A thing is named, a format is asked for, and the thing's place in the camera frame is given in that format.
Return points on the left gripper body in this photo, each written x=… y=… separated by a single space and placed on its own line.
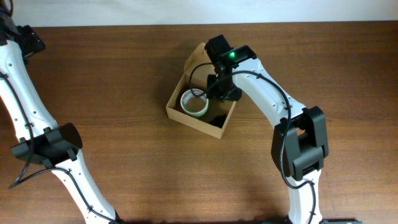
x=30 y=42

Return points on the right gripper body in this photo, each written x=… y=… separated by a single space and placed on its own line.
x=222 y=88

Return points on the white tape roll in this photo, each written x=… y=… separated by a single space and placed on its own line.
x=196 y=96

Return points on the black glue bottle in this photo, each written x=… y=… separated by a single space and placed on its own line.
x=219 y=121

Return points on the brown cardboard box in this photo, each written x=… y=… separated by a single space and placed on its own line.
x=216 y=107

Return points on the green tape roll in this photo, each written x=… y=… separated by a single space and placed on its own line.
x=195 y=110

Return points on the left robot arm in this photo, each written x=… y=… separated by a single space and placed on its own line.
x=44 y=145

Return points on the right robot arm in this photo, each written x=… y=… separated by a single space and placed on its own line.
x=299 y=142

